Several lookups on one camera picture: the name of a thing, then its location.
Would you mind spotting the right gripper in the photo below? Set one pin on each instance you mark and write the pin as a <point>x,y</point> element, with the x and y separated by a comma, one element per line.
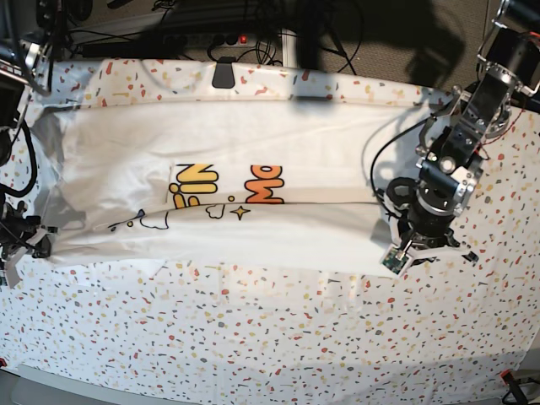
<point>20,235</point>

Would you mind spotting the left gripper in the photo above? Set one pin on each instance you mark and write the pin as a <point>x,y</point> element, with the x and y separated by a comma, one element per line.
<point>425,208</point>

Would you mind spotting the white printed T-shirt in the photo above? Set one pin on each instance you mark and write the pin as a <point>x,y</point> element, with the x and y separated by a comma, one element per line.
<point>255,183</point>

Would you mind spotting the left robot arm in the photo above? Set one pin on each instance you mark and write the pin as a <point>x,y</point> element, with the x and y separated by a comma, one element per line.
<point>452,135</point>

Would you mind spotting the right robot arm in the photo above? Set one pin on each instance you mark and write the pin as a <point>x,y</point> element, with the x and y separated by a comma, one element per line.
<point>30,49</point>

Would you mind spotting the terrazzo patterned tablecloth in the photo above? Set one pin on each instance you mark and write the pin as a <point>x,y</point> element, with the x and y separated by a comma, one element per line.
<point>223,333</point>

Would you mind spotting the red clamp bottom right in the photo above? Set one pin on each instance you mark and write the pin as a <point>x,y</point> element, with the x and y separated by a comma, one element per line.
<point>515,394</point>

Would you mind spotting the white metal stand leg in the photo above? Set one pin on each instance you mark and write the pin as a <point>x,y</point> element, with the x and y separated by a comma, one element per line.
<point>289,48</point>

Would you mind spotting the black table clamp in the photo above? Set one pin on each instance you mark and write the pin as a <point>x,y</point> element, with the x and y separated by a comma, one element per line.
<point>223,77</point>

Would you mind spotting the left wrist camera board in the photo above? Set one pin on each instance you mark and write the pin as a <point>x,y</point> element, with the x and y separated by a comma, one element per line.
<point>396,261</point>

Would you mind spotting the power strip with red switch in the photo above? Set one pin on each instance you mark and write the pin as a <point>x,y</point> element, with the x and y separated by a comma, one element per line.
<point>204,40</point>

